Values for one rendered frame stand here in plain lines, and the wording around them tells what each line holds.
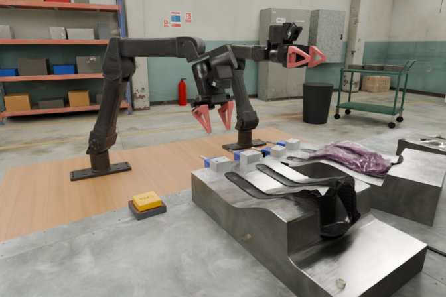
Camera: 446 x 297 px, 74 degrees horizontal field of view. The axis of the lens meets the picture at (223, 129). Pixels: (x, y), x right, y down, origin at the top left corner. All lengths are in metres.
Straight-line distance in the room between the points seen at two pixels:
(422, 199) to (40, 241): 0.92
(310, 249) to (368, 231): 0.15
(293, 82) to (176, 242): 6.40
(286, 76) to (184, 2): 2.65
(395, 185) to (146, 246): 0.64
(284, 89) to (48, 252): 6.38
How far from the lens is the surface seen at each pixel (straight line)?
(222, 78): 0.77
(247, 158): 0.89
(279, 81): 6.77
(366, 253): 0.66
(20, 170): 1.31
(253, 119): 1.26
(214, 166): 0.84
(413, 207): 0.92
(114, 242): 0.76
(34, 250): 0.81
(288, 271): 0.61
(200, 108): 0.80
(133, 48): 0.94
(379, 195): 0.92
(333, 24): 7.85
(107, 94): 1.01
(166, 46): 0.89
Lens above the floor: 1.24
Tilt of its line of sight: 16 degrees down
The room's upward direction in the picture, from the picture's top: straight up
